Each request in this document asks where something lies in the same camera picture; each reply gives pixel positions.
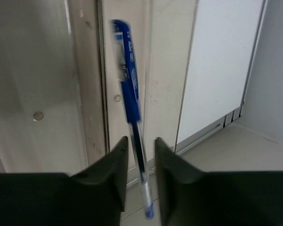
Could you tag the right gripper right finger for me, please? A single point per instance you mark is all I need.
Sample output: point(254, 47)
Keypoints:
point(189, 196)

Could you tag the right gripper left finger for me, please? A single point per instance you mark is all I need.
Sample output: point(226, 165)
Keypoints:
point(93, 197)

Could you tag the blue gel pen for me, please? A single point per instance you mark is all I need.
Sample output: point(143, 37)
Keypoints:
point(128, 78)

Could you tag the clear acrylic tiered organizer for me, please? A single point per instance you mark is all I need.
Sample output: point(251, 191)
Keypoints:
point(61, 107)

